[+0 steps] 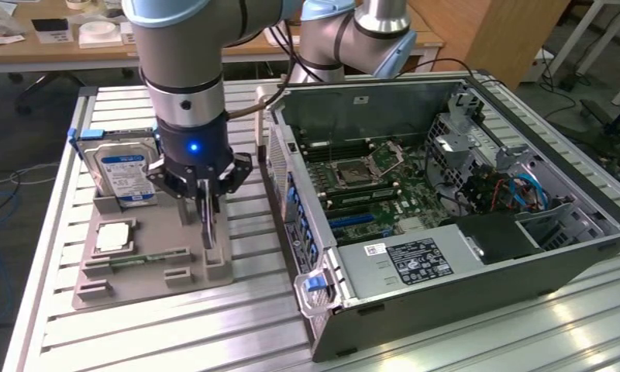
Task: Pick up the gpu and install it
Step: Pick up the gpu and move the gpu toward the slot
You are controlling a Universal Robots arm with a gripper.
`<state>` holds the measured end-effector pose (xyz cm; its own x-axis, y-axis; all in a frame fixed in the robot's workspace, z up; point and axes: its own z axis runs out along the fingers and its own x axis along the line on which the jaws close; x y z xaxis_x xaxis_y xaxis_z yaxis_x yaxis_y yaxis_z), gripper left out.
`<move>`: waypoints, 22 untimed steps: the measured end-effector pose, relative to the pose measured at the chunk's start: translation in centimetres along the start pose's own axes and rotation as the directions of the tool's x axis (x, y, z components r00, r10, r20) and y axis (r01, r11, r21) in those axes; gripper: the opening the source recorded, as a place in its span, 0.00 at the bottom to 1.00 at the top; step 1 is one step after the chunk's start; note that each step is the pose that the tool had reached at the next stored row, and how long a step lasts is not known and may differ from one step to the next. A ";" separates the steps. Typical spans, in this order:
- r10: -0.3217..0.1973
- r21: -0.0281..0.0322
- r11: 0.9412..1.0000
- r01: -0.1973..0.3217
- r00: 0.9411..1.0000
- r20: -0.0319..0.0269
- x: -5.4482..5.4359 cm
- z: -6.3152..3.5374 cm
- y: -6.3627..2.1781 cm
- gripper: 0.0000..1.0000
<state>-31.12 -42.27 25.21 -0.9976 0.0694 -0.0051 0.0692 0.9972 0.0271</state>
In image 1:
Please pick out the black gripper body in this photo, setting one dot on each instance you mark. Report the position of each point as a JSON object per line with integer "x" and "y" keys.
{"x": 193, "y": 143}

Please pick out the graphics card with metal bracket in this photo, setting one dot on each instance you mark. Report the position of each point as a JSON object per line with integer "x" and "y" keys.
{"x": 208, "y": 228}

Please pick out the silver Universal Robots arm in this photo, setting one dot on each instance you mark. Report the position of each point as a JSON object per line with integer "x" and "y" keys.
{"x": 180, "y": 58}

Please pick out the hard disk with blue caddy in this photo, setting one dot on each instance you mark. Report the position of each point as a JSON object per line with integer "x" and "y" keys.
{"x": 118, "y": 170}

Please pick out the silver CPU chip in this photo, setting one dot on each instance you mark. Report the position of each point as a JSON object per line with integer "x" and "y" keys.
{"x": 112, "y": 236}

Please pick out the green RAM stick bare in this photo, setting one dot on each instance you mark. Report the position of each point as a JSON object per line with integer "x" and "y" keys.
{"x": 144, "y": 259}

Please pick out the CPU socket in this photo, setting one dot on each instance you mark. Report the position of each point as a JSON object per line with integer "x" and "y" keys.
{"x": 352, "y": 174}

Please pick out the RAM stick with black label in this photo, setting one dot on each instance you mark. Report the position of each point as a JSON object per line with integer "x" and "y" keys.
{"x": 361, "y": 195}

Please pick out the blue expansion slot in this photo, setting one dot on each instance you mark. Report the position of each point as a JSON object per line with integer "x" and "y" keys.
{"x": 348, "y": 221}

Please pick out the grey plastic parts rack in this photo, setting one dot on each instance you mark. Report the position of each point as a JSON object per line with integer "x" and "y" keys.
{"x": 149, "y": 279}

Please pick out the metal socket cover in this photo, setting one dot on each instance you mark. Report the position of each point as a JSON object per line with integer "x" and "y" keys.
{"x": 387, "y": 157}

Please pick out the small white labelled box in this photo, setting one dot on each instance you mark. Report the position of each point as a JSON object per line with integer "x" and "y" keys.
{"x": 126, "y": 36}

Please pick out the blue case latch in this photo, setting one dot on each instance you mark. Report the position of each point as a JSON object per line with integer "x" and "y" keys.
{"x": 313, "y": 283}

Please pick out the green motherboard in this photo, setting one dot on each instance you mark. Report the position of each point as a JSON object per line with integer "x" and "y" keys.
{"x": 408, "y": 201}

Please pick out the grey power supply unit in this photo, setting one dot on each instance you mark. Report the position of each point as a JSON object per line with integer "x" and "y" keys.
{"x": 361, "y": 267}

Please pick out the black chair base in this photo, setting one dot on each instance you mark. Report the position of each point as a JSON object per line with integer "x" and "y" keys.
{"x": 30, "y": 87}

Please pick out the long wooden desk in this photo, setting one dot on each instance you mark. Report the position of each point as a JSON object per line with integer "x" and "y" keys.
{"x": 30, "y": 54}

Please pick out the white box with black top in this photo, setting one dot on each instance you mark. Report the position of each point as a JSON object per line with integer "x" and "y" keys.
{"x": 50, "y": 31}

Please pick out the perforated metal disk bay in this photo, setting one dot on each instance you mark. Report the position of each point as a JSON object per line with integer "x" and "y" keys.
{"x": 452, "y": 155}

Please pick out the beige tape roll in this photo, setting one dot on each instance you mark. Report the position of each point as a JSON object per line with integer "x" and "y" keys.
{"x": 77, "y": 4}

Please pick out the white paper label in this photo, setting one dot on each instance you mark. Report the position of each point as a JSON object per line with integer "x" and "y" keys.
{"x": 5, "y": 39}

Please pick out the dark grey open PC case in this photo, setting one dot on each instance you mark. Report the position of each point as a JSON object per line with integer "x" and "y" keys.
{"x": 444, "y": 310}

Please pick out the white floor socket box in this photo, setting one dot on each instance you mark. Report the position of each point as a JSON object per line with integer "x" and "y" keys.
{"x": 540, "y": 69}

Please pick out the wooden cabinet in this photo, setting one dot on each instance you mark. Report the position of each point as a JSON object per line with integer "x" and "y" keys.
{"x": 521, "y": 38}

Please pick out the white metal table frame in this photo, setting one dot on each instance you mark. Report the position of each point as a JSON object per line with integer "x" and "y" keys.
{"x": 588, "y": 38}

